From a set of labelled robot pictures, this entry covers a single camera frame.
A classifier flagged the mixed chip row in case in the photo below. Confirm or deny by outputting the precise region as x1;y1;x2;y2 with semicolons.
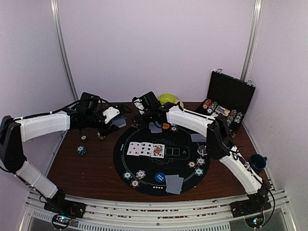
227;109;237;123

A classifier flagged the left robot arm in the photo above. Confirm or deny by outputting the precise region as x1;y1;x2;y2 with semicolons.
0;92;122;214

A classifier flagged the green twenty chip row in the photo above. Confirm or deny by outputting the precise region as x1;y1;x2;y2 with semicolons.
206;102;218;115

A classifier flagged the red five chip row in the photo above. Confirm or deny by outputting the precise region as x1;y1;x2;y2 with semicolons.
202;99;212;110

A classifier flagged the blue ten chip bottom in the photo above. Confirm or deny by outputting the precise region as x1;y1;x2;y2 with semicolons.
136;170;146;179

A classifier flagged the blue card top seat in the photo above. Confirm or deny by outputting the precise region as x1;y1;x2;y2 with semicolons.
149;122;162;134

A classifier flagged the beige bird plate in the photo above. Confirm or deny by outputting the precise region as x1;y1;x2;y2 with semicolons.
173;98;184;107

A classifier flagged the left aluminium post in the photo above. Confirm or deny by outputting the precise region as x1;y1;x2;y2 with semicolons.
50;0;78;100

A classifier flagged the aluminium front rail frame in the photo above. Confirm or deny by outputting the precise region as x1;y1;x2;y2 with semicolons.
17;190;299;231

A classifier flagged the blue fifty chip row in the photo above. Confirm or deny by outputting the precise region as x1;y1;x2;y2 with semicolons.
233;112;244;124

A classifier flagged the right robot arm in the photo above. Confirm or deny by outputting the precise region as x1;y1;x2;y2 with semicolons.
132;91;276;217

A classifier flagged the black poker chip case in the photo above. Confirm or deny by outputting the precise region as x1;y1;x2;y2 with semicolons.
203;71;256;137

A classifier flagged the aluminium post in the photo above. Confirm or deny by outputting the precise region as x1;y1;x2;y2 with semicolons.
50;0;78;100
240;0;263;82

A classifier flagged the green chip stack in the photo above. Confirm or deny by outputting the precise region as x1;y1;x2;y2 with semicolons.
77;146;86;156

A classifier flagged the right aluminium post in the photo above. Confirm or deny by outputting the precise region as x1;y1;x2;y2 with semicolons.
240;0;263;82

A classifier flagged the orange big blind button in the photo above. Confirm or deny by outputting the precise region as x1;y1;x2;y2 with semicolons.
162;123;170;129

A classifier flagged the face card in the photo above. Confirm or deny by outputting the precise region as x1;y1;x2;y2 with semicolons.
151;144;165;158

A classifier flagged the clear dealer button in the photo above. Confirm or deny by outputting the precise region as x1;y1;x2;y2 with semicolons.
197;145;207;156

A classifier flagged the black hundred chip top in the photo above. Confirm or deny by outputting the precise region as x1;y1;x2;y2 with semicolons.
170;127;179;133

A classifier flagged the round black poker mat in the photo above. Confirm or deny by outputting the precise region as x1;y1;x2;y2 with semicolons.
113;127;210;196

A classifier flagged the blue card seat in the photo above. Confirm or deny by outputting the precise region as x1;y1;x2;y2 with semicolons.
191;133;206;142
149;122;162;134

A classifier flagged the loose card deck in case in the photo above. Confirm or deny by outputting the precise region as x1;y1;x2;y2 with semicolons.
215;105;230;116

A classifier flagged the green fifty chip bottom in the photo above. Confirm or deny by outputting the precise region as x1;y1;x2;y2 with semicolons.
123;171;132;180

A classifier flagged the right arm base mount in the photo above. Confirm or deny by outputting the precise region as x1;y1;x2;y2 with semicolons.
230;200;271;229

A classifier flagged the single blue playing card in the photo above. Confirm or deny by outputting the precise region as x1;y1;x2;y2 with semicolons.
165;175;179;185

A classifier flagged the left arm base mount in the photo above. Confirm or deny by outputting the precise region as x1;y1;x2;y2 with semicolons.
44;200;86;230

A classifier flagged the black hundred chip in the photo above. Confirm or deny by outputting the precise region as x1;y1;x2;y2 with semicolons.
170;127;179;133
130;180;140;188

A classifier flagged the dark blue mug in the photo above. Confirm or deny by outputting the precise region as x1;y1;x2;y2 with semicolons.
249;154;267;174

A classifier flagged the black hundred chip bottom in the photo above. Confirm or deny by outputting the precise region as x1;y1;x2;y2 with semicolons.
130;180;140;188

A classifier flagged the blue small blind button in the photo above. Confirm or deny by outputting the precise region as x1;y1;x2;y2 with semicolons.
154;172;166;183

